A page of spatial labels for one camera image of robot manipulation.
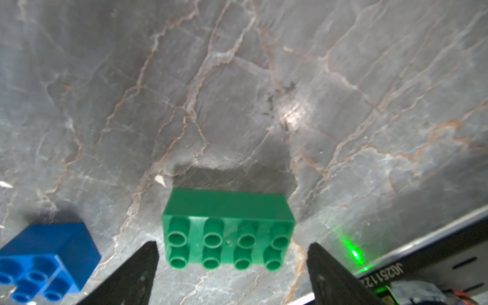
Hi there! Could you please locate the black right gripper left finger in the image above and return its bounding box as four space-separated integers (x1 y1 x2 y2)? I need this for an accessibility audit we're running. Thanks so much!
79 241 160 305

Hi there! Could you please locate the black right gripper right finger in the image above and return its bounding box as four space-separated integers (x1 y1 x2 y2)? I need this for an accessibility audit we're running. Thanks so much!
306 243 383 305

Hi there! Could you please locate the green lego brick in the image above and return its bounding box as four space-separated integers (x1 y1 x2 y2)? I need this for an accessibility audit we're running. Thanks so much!
161 188 296 272

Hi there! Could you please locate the blue lego brick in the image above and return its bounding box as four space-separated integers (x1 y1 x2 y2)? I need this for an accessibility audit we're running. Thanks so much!
1 222 101 304

